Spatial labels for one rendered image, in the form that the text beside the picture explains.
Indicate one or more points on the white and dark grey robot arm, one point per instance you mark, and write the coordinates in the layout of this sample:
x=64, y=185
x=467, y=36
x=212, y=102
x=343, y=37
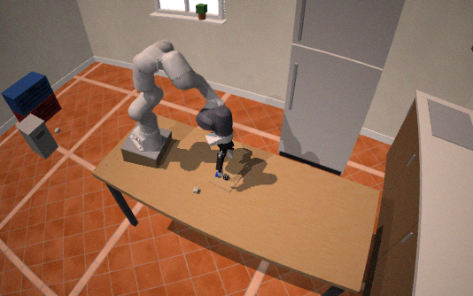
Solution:
x=213, y=116

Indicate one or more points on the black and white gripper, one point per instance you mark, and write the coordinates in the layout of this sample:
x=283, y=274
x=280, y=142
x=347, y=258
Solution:
x=224, y=148

